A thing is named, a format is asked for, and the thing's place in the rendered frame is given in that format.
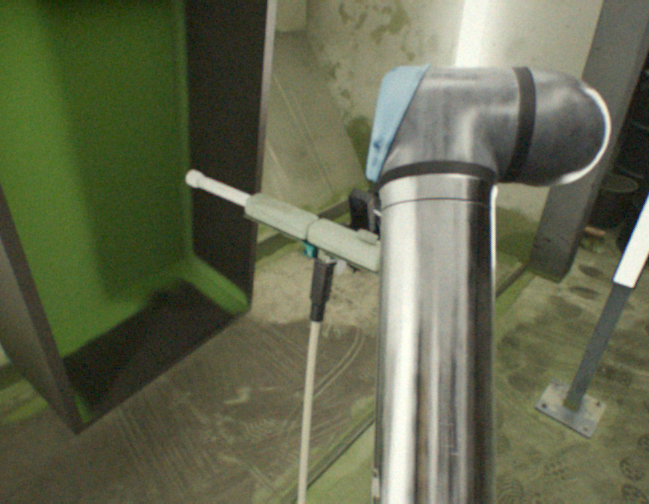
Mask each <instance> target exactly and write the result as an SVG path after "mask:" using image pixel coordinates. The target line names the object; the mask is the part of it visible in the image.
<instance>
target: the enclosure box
mask: <svg viewBox="0 0 649 504"><path fill-rule="evenodd" d="M276 5H277V0H0V344H1V346H2V348H3V351H4V353H5V354H6V355H7V357H8V358H9V359H10V360H11V361H12V362H13V364H14V365H15V366H16V367H17V368H18V369H19V371H20V372H21V373H22V374H23V375H24V376H25V378H26V379H27V380H28V381H29V382H30V383H31V385H32V386H33V387H34V388H35V389H36V390H37V391H38V393H39V394H40V395H41V396H42V397H43V398H44V400H45V401H46V402H47V403H48V404H49V405H50V407H51V408H52V409H53V410H54V411H55V412H56V414H57V415H58V416H59V417H60V418H61V419H62V421H63V422H64V423H65V424H66V425H67V426H68V428H69V429H70V430H71V431H72V432H73V433H74V435H75V436H77V435H79V434H80V433H81V432H83V431H84V430H86V429H87V428H88V427H90V426H91V425H92V424H94V423H95V422H97V421H98V420H99V419H101V418H102V417H104V416H105V415H106V414H108V413H109V412H111V411H112V410H113V409H115V408H116V407H118V406H119V405H120V404H122V403H123V402H124V401H126V400H127V399H129V398H130V397H131V396H133V395H134V394H136V393H137V392H138V391H140V390H141V389H143V388H144V387H145V386H147V385H148V384H150V383H151V382H152V381H154V380H155V379H157V378H158V377H159V376H161V375H162V374H163V373H165V372H166V371H168V370H169V369H170V368H172V367H173V366H175V365H176V364H177V363H179V362H180V361H182V360H183V359H184V358H186V357H187V356H189V355H190V354H191V353H193V352H194V351H196V350H197V349H198V348H200V347H201V346H202V345H204V344H205V343H207V342H208V341H209V340H211V339H212V338H214V337H215V336H216V335H218V334H219V333H221V332H222V331H223V330H225V329H226V328H228V327H229V326H230V325H232V324H233V323H234V322H236V321H237V320H239V319H240V318H241V317H243V316H244V315H246V314H247V313H248V312H250V311H251V310H252V300H253V288H254V275H255V263H256V251H257V238H258V226H259V223H257V222H255V221H253V220H251V219H248V218H246V217H244V216H243V215H244V214H246V211H245V206H243V205H241V204H238V203H236V202H234V201H231V200H229V199H227V198H224V197H222V196H220V195H217V194H215V193H213V192H211V191H208V190H206V189H204V188H201V187H194V186H192V185H190V184H188V183H187V180H186V178H187V175H188V173H189V172H190V171H193V170H194V171H197V172H199V173H201V174H202V175H203V176H204V177H206V178H209V179H211V180H214V181H216V182H218V183H221V184H223V185H225V186H228V187H230V188H233V189H235V190H237V191H240V192H242V193H245V194H247V195H249V196H252V195H255V194H258V193H260V194H261V189H262V177H263V165H264V153H265V140H266V128H267V116H268V103H269V91H270V79H271V67H272V54H273V42H274V30H275V17H276Z"/></svg>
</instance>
